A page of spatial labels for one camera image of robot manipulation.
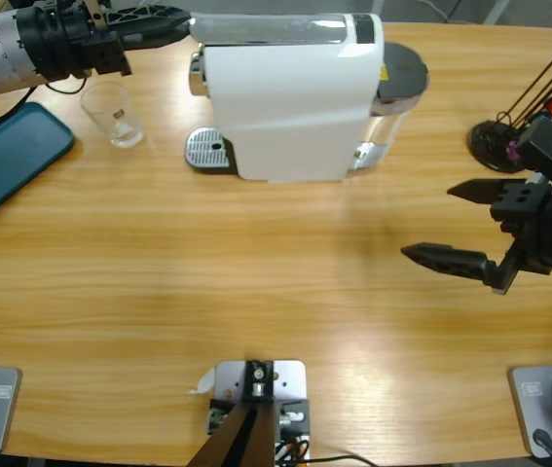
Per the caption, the white capsule coffee machine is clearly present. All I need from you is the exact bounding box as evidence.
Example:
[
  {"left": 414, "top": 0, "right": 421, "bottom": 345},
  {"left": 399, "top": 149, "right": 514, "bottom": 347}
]
[{"left": 187, "top": 13, "right": 386, "bottom": 185}]

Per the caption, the white paper tab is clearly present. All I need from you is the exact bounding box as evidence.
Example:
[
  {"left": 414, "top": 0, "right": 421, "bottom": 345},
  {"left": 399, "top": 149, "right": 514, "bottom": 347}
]
[{"left": 187, "top": 367, "right": 217, "bottom": 396}]

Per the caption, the black mount cable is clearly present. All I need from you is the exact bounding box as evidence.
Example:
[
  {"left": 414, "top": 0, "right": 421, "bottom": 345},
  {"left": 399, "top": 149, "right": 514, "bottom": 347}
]
[{"left": 304, "top": 453, "right": 382, "bottom": 467}]

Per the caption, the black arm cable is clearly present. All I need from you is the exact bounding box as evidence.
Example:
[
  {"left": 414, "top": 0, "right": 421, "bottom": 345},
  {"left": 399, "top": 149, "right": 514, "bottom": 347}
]
[{"left": 0, "top": 77, "right": 88, "bottom": 135}]

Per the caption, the clear drinking glass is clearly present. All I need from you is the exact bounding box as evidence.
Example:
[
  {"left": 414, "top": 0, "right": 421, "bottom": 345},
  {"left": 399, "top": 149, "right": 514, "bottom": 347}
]
[{"left": 80, "top": 81, "right": 146, "bottom": 149}]

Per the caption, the grey metal leg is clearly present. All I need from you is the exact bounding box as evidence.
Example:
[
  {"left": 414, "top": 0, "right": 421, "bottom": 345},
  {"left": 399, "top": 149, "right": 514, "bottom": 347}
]
[{"left": 485, "top": 0, "right": 513, "bottom": 25}]

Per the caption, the silver coffee machine lever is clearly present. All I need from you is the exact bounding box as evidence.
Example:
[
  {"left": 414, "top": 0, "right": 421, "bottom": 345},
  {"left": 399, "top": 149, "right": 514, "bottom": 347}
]
[{"left": 187, "top": 13, "right": 350, "bottom": 46}]

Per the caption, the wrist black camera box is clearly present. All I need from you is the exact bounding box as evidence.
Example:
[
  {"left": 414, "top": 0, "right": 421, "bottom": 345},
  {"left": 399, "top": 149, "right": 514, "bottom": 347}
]
[{"left": 512, "top": 117, "right": 552, "bottom": 194}]

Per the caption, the dark camera post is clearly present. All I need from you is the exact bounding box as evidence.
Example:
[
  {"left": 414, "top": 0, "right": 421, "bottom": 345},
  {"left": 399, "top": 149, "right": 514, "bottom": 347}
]
[{"left": 190, "top": 358, "right": 277, "bottom": 467}]

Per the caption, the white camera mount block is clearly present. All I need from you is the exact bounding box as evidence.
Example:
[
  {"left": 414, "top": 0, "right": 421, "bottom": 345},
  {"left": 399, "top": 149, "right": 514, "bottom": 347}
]
[{"left": 206, "top": 358, "right": 313, "bottom": 461}]

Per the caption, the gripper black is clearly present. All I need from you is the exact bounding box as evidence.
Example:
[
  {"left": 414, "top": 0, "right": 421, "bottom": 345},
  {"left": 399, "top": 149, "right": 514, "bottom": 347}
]
[
  {"left": 400, "top": 177, "right": 552, "bottom": 296},
  {"left": 55, "top": 0, "right": 193, "bottom": 80}
]

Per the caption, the clear water tank black lid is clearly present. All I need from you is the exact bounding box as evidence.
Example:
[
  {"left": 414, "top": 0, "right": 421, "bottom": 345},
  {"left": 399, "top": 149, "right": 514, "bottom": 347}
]
[{"left": 348, "top": 41, "right": 430, "bottom": 171}]

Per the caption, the orange cable bundle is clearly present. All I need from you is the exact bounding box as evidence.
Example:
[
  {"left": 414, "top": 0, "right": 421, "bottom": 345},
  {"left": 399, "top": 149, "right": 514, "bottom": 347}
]
[{"left": 275, "top": 434, "right": 312, "bottom": 462}]

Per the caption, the teal plastic tray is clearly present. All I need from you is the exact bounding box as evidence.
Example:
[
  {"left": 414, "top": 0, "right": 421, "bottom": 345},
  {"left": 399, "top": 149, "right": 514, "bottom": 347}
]
[{"left": 0, "top": 100, "right": 76, "bottom": 227}]

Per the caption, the black capsule holder with rods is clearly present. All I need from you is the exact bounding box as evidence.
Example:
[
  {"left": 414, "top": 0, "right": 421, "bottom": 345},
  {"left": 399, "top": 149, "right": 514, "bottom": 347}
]
[{"left": 467, "top": 31, "right": 552, "bottom": 175}]

